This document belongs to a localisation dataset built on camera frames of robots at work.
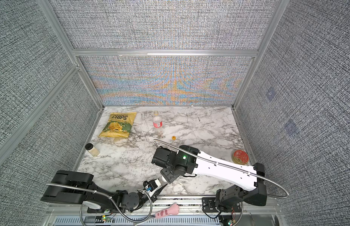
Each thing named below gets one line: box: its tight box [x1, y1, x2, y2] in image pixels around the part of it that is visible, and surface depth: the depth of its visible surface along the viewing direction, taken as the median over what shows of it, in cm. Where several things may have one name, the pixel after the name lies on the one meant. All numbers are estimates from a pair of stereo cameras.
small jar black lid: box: [84, 143, 100, 158], surface depth 87 cm
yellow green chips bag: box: [98, 112, 137, 138], surface depth 99 cm
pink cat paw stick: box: [135, 203, 180, 226], surface depth 70 cm
